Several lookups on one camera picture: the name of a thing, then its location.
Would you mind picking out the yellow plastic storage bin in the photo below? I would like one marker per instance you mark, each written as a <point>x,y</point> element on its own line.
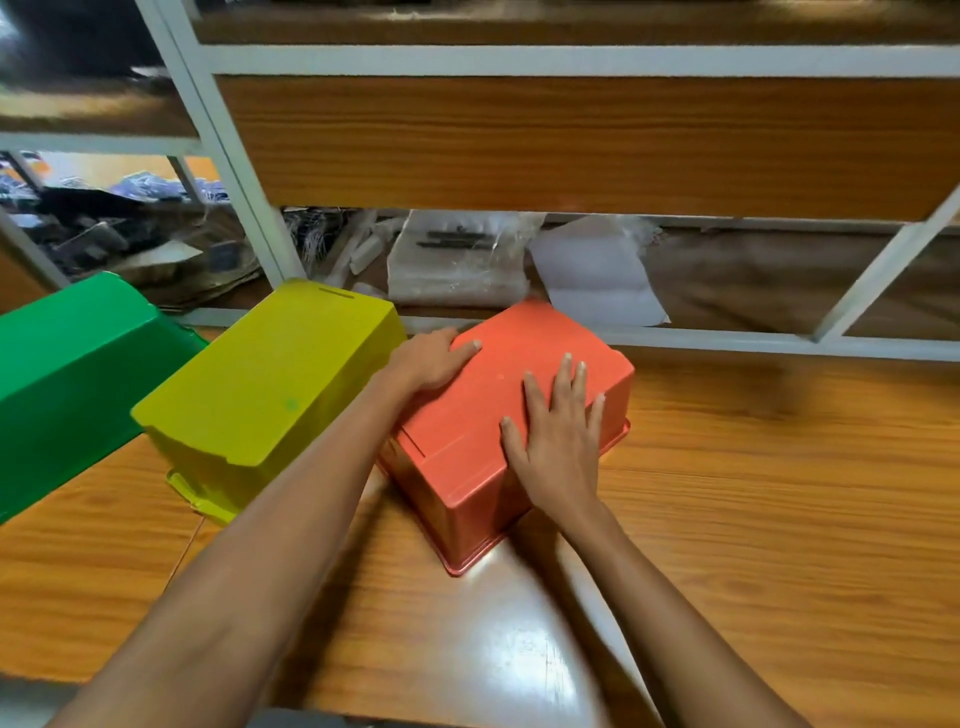
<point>262,390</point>

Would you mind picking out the brown cardboard pieces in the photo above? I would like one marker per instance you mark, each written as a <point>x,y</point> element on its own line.
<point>187,270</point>

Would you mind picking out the white paper sheet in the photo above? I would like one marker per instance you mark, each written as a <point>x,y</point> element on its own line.
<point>592,274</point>

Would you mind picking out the person's left fingers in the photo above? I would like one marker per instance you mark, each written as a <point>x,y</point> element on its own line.
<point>459,352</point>

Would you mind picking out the person's right little finger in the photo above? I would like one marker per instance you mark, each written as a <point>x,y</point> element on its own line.
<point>595,420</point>

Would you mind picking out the green plastic storage bin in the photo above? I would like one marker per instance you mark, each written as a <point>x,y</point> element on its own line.
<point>67,375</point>

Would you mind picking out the white metal shelf frame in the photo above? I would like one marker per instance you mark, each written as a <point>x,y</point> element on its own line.
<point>225,142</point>

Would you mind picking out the person's left forearm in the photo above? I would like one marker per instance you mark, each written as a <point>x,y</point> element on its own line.
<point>247,570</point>

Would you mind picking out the person's right middle finger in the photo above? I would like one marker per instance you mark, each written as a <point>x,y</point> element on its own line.
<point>563,388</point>

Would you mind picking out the person's right hand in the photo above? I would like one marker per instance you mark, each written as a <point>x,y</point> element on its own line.
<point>559,457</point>

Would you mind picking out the white plastic tubes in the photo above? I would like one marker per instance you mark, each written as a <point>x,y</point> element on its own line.
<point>360,251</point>

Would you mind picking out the black clutter pile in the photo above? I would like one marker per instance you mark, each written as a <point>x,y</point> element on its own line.
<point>82,225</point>

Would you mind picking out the clear plastic bag with parts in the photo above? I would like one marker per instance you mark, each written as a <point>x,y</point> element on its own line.
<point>457,259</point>

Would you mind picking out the blue and white bags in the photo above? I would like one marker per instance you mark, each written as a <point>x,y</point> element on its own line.
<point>165,186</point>

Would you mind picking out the red plastic storage bin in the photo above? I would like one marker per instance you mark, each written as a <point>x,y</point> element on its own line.
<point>480,442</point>

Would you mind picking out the person's left hand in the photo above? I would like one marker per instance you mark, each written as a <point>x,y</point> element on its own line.
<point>424,365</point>

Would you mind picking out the person's right forearm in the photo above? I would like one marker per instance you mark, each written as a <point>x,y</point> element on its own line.
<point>660,637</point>

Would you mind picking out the wooden shelf board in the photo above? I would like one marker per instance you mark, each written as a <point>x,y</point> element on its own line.
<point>600,146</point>

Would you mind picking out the person's right thumb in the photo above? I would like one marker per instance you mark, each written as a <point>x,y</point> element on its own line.
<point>513,446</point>

